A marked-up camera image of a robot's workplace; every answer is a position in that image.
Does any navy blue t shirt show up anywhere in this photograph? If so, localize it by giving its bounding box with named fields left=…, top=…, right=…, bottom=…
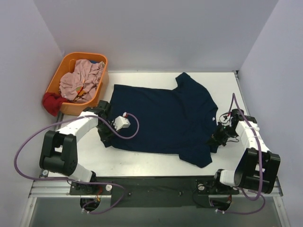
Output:
left=104, top=73, right=218, bottom=168

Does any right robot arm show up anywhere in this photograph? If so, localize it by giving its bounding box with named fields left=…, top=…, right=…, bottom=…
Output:
left=207, top=109, right=281, bottom=194

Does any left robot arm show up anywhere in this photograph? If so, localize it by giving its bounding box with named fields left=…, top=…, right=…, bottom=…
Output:
left=39, top=100, right=115, bottom=195

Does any pink t shirt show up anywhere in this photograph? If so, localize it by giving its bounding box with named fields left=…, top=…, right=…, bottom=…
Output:
left=59, top=59, right=105, bottom=103

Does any red t shirt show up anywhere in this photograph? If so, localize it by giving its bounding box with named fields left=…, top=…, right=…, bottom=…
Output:
left=42, top=92, right=68, bottom=116

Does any orange plastic laundry basket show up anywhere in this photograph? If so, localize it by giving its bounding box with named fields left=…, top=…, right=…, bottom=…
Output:
left=46, top=52, right=109, bottom=116

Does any black cable loop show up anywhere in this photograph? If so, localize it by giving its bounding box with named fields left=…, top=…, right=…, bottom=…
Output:
left=219, top=112, right=240, bottom=144

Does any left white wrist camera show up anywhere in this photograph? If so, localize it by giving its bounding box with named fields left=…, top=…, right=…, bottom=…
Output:
left=113, top=112, right=131, bottom=131

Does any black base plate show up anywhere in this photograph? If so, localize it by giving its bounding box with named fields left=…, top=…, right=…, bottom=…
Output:
left=70, top=176, right=239, bottom=211

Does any aluminium frame rail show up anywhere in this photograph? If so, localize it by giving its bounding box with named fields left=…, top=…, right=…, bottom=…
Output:
left=28, top=180, right=283, bottom=198

